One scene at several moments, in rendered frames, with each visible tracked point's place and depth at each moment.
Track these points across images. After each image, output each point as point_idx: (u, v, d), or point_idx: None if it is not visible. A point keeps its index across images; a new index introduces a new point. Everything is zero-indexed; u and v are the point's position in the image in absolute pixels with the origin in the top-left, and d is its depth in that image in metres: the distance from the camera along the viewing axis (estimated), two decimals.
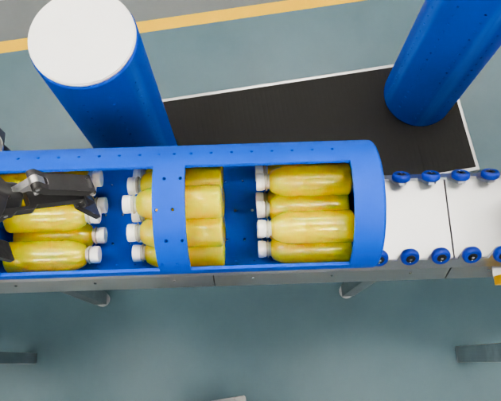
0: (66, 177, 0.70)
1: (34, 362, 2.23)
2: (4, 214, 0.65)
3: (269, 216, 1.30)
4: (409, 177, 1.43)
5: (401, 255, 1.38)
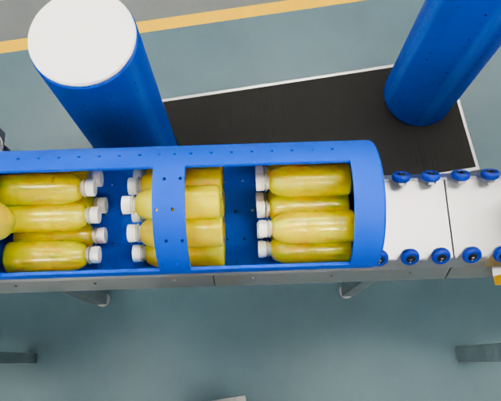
0: None
1: (34, 362, 2.23)
2: None
3: (269, 216, 1.30)
4: (409, 177, 1.43)
5: (401, 255, 1.38)
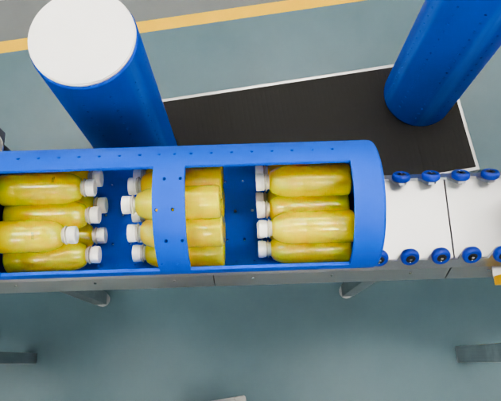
0: None
1: (34, 362, 2.23)
2: None
3: (269, 216, 1.30)
4: (409, 177, 1.43)
5: (401, 255, 1.38)
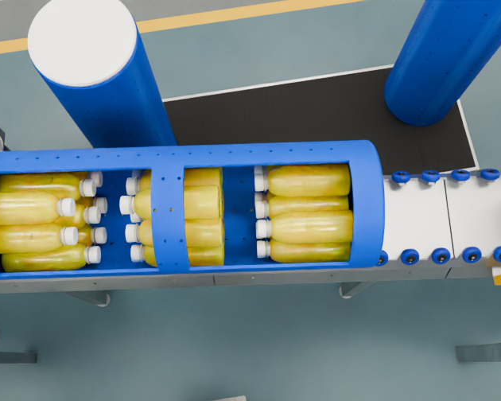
0: None
1: (34, 362, 2.23)
2: None
3: (269, 216, 1.30)
4: (409, 177, 1.43)
5: (401, 255, 1.38)
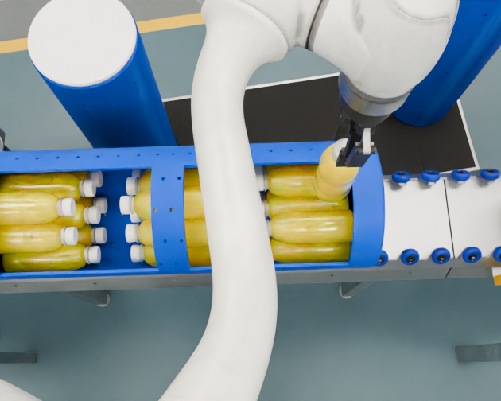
0: (363, 160, 0.82)
1: (34, 362, 2.23)
2: (350, 118, 0.78)
3: (269, 216, 1.30)
4: (409, 177, 1.43)
5: (401, 255, 1.38)
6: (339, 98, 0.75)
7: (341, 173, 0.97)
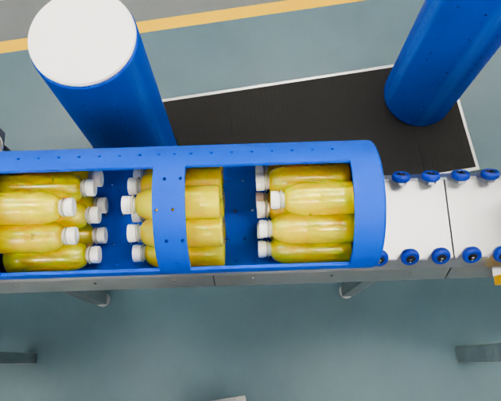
0: None
1: (34, 362, 2.23)
2: None
3: (269, 216, 1.30)
4: (409, 177, 1.43)
5: (401, 255, 1.38)
6: None
7: (291, 212, 1.22)
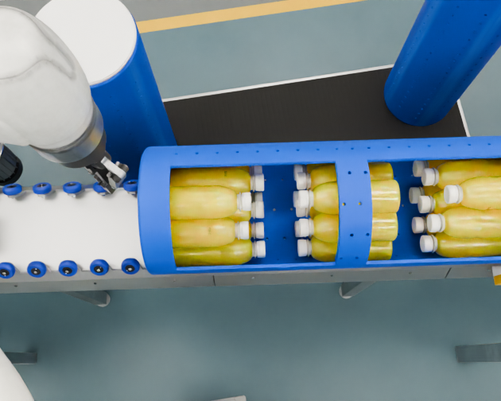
0: (123, 175, 0.81)
1: (34, 362, 2.23)
2: (84, 165, 0.75)
3: (433, 210, 1.31)
4: None
5: None
6: (57, 162, 0.72)
7: (467, 207, 1.22)
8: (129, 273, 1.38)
